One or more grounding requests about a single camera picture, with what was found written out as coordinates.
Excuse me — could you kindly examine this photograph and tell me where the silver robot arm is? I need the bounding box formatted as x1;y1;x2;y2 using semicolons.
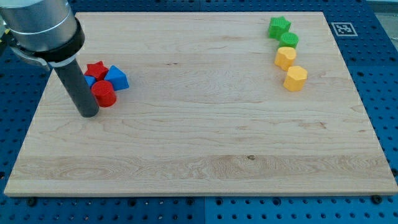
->
1;0;85;67

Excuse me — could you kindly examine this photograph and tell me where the blue triangle block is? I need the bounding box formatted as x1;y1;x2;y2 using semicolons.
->
104;65;129;91

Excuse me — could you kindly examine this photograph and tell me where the wooden board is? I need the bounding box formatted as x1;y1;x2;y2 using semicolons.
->
4;12;397;197

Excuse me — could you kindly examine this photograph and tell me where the red cylinder block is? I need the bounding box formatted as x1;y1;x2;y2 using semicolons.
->
91;80;117;107

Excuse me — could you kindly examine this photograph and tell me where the yellow heart block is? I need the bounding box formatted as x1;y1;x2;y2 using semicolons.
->
274;47;297;71

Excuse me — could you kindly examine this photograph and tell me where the yellow hexagon block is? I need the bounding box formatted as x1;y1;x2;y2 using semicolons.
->
283;65;308;91

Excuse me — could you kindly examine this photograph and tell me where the red star block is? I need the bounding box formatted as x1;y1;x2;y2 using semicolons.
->
84;61;109;81

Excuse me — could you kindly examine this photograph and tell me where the small blue block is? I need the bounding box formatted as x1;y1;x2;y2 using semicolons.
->
84;75;96;88

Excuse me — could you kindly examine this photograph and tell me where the green cylinder block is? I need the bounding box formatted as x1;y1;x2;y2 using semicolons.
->
279;32;299;49

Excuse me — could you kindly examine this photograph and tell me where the green star block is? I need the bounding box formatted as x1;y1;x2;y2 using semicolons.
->
268;16;291;40

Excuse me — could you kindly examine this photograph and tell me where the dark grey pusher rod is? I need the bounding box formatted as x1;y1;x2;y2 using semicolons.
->
54;59;99;118

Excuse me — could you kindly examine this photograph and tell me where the white fiducial marker tag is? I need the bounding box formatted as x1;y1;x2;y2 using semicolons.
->
331;22;358;37

